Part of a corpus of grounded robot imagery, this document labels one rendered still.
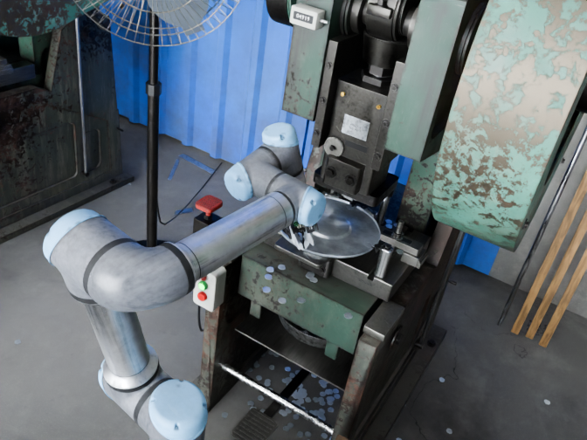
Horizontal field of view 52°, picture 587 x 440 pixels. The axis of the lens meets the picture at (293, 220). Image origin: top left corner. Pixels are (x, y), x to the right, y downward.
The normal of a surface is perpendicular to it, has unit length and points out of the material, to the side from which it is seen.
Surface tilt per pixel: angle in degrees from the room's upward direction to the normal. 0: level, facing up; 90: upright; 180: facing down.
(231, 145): 90
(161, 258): 18
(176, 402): 8
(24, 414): 0
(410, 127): 90
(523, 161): 101
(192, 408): 8
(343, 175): 90
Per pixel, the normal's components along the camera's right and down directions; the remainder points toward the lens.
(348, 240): 0.14, -0.82
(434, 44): -0.52, 0.41
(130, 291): 0.15, 0.28
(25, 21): 0.83, 0.40
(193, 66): 0.37, 0.56
